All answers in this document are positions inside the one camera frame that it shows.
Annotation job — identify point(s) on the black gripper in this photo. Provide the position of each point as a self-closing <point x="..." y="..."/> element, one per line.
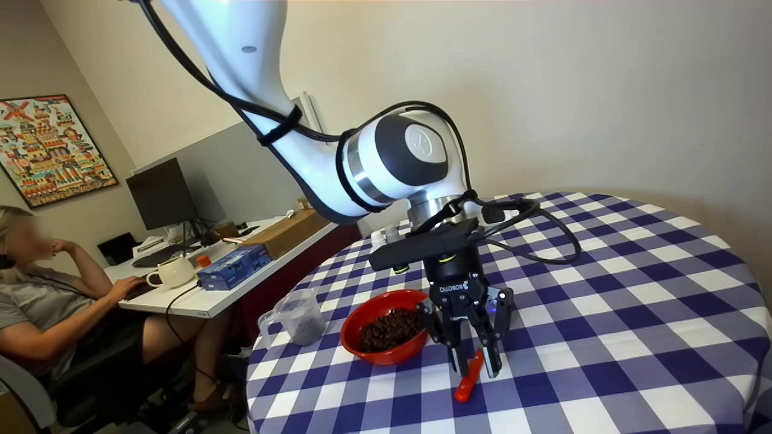
<point x="462" y="293"/>

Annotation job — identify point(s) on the red handled metal spoon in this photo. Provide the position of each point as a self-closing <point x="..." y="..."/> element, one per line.
<point x="468" y="379"/>

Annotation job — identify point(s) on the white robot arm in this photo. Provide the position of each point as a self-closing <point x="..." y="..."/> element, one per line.
<point x="407" y="153"/>

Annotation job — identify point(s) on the red plastic bowl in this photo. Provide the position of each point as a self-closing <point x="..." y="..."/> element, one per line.
<point x="386" y="328"/>

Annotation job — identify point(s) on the blue white checkered tablecloth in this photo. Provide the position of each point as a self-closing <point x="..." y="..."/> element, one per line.
<point x="658" y="328"/>

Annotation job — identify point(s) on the clear plastic measuring cup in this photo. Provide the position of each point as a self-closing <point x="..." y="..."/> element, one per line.
<point x="301" y="317"/>

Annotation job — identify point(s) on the long cardboard box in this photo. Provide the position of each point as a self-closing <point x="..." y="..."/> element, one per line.
<point x="287" y="231"/>

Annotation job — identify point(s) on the blue box on desk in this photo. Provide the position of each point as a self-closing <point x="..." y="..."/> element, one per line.
<point x="232" y="268"/>

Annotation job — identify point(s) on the white office desk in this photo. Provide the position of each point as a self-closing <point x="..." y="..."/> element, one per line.
<point x="197" y="302"/>

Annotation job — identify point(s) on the white mug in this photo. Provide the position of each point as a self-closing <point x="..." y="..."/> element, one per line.
<point x="173" y="272"/>

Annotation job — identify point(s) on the black computer monitor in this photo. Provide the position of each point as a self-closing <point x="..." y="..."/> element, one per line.
<point x="162" y="196"/>

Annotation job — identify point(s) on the seated person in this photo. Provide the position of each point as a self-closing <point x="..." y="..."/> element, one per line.
<point x="58" y="307"/>

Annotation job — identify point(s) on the colourful framed picture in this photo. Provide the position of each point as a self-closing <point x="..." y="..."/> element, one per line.
<point x="47" y="150"/>

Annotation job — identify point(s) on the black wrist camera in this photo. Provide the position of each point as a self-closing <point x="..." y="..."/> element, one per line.
<point x="428" y="243"/>

